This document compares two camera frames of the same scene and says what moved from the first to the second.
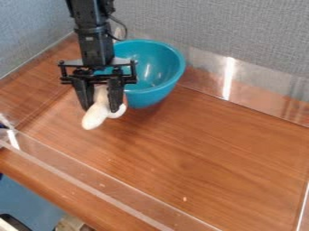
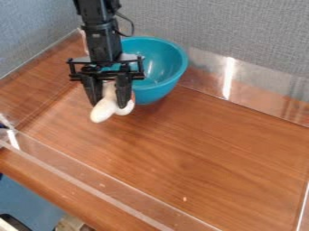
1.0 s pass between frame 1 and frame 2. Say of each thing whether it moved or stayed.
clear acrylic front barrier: stayed
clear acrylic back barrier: stayed
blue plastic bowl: stayed
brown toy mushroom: moved
